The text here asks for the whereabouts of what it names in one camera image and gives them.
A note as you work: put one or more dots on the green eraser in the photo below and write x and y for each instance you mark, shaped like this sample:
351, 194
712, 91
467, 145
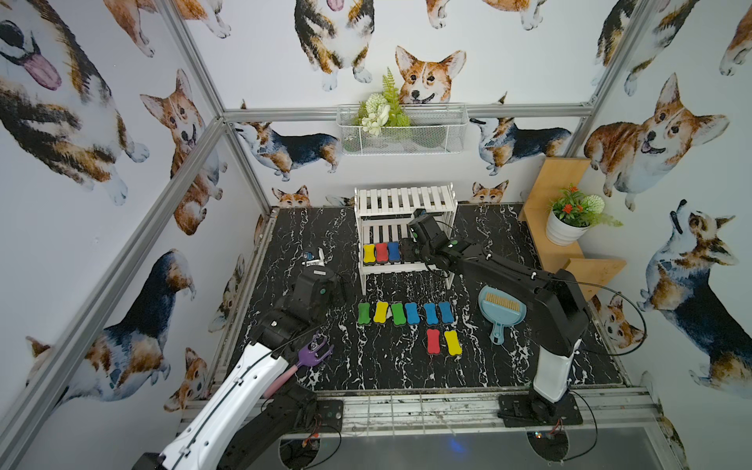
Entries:
364, 314
398, 314

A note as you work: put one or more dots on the white wire wall basket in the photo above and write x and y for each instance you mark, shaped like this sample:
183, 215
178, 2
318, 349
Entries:
432, 129

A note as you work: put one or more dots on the teal dustpan with brush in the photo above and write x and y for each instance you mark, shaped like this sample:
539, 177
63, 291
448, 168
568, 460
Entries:
501, 310

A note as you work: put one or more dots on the white plant pot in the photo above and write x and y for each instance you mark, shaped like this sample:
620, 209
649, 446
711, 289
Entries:
561, 233

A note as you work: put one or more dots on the yellow eraser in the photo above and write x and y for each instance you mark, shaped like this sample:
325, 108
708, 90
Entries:
382, 310
453, 344
369, 254

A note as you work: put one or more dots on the wooden corner shelf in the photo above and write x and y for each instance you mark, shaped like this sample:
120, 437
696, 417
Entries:
592, 273

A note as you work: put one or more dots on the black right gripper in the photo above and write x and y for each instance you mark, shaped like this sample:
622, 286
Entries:
424, 233

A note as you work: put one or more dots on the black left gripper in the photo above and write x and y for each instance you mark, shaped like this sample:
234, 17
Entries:
339, 288

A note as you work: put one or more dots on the light blue eraser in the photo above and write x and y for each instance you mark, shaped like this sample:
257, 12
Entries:
447, 316
411, 311
431, 314

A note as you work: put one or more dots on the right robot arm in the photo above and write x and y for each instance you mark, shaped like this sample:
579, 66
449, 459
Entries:
555, 307

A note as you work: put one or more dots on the purple pink garden fork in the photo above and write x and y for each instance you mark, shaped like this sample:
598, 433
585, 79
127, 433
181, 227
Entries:
309, 356

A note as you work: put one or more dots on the red eraser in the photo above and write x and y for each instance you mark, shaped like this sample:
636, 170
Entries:
381, 253
433, 341

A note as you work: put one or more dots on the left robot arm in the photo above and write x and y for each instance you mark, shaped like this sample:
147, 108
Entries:
259, 402

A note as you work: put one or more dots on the green potted plant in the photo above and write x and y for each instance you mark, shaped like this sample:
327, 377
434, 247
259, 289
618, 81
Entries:
581, 210

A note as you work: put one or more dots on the white wooden two-tier shelf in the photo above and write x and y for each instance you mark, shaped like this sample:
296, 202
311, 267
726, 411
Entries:
382, 215

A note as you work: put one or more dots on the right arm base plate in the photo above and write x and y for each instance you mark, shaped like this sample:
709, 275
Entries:
531, 409

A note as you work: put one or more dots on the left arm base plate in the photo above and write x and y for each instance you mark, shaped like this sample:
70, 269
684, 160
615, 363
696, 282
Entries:
322, 415

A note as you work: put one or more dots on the artificial fern and flowers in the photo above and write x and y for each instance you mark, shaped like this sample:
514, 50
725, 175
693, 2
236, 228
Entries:
382, 110

